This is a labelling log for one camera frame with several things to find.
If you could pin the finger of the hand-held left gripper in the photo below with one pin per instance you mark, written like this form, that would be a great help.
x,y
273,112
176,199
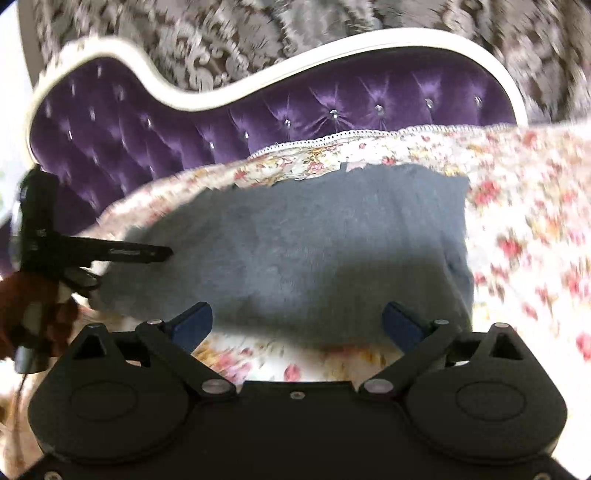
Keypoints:
x,y
85,279
134,253

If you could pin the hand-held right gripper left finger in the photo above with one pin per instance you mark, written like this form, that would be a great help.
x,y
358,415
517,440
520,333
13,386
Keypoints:
x,y
194,325

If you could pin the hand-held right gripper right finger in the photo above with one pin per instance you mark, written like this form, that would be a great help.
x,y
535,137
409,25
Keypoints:
x,y
402,325

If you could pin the grey argyle knit sweater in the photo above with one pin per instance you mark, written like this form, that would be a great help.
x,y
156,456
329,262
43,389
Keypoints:
x,y
300,249

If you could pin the floral printed blanket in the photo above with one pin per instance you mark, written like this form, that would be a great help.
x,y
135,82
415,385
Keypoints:
x,y
531,221

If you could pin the brown damask curtain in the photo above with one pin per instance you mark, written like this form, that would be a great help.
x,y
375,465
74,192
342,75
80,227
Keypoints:
x,y
231,41

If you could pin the purple tufted sofa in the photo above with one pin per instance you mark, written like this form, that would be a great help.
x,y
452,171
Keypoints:
x,y
323,106

